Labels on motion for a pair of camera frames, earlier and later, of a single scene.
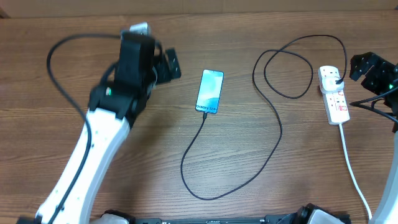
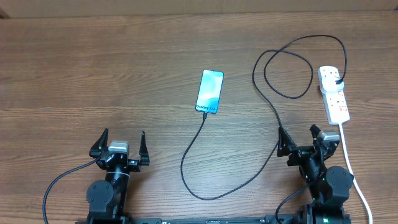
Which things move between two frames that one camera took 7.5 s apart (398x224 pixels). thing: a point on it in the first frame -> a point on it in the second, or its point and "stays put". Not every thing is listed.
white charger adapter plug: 329,84 stays put
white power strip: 336,107 stays put
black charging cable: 271,51 stays put
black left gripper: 165,74 -> 134,165
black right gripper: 379,66 -> 284,149
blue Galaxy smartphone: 209,94 stays put
